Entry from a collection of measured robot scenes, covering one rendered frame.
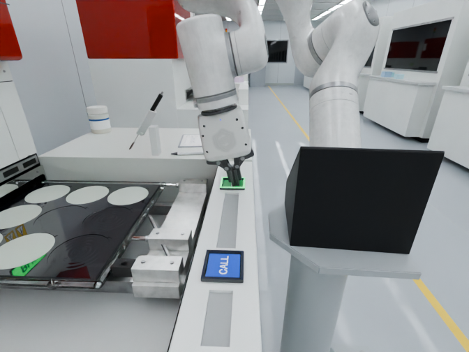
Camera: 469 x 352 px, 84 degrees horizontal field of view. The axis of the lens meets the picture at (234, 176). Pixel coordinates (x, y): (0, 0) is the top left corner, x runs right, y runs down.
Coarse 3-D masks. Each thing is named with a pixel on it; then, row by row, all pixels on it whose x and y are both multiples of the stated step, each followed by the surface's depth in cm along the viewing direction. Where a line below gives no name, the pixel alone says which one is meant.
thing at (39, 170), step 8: (32, 168) 73; (40, 168) 76; (16, 176) 69; (24, 176) 70; (32, 176) 73; (40, 176) 77; (0, 184) 64; (8, 184) 65; (16, 184) 68; (0, 192) 63; (8, 192) 65
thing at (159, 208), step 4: (156, 204) 73; (160, 204) 73; (164, 204) 73; (168, 204) 73; (172, 204) 73; (152, 208) 73; (156, 208) 73; (160, 208) 73; (164, 208) 73; (168, 208) 73; (152, 212) 74; (156, 212) 74; (160, 212) 74; (164, 212) 74; (168, 212) 73; (204, 212) 73
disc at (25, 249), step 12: (12, 240) 51; (24, 240) 51; (36, 240) 51; (48, 240) 51; (0, 252) 48; (12, 252) 48; (24, 252) 48; (36, 252) 48; (0, 264) 45; (12, 264) 45; (24, 264) 45
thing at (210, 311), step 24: (240, 168) 69; (216, 192) 57; (240, 192) 57; (216, 216) 48; (240, 216) 48; (216, 240) 42; (240, 240) 42; (192, 264) 37; (240, 264) 38; (192, 288) 33; (216, 288) 33; (240, 288) 33; (192, 312) 30; (216, 312) 30; (240, 312) 30; (192, 336) 27; (216, 336) 28; (240, 336) 27
